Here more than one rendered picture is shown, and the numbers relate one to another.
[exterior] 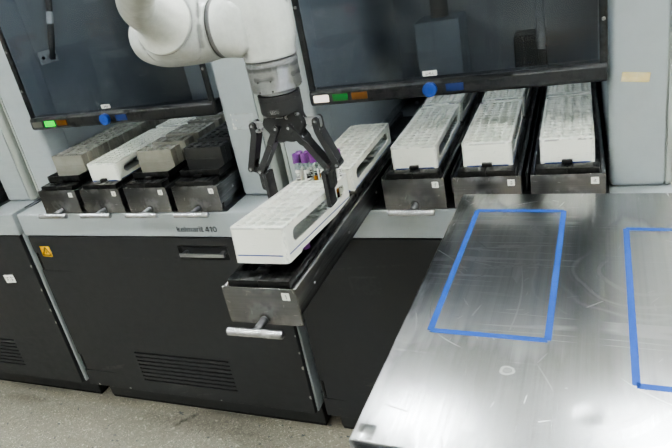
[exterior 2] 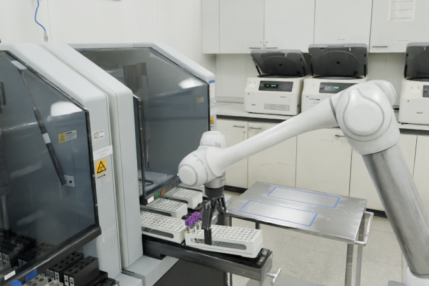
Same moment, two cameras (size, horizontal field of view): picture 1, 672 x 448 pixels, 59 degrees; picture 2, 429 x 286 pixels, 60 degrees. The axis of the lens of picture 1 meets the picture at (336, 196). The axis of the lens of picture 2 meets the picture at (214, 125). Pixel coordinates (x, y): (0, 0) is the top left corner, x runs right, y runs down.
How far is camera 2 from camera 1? 175 cm
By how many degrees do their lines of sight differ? 84
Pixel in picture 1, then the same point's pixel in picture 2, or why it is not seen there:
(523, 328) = (311, 214)
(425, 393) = (336, 229)
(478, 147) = (196, 198)
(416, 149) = (183, 207)
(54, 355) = not seen: outside the picture
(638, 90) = not seen: hidden behind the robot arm
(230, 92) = (104, 216)
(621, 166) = not seen: hidden behind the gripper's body
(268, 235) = (260, 236)
